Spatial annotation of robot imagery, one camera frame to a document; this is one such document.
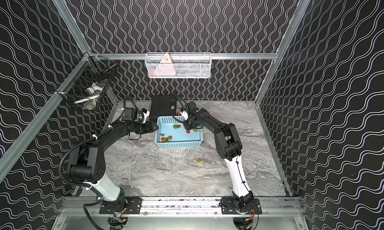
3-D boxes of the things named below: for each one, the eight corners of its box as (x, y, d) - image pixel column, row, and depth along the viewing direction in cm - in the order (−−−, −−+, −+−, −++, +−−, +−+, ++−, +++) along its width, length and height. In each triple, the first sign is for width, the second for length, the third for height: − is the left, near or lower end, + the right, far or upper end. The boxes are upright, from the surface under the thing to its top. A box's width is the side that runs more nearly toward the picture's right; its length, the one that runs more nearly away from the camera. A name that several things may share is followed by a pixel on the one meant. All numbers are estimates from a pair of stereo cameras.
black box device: (149, 117, 112) (148, 112, 108) (154, 98, 125) (152, 93, 121) (175, 117, 112) (175, 112, 108) (177, 98, 125) (177, 93, 121)
